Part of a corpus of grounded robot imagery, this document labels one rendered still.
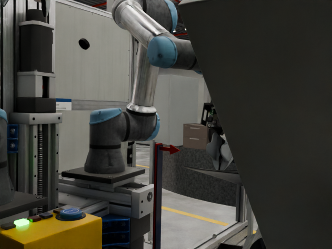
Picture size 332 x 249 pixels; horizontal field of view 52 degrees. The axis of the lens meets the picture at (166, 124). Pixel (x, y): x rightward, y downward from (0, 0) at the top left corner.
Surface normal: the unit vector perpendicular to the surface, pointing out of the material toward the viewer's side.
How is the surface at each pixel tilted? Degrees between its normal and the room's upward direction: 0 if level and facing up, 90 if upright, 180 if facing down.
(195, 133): 90
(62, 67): 89
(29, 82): 90
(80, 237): 90
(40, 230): 0
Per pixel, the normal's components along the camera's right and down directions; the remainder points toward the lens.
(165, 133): -0.63, 0.03
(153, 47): -0.86, 0.01
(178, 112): 0.77, 0.05
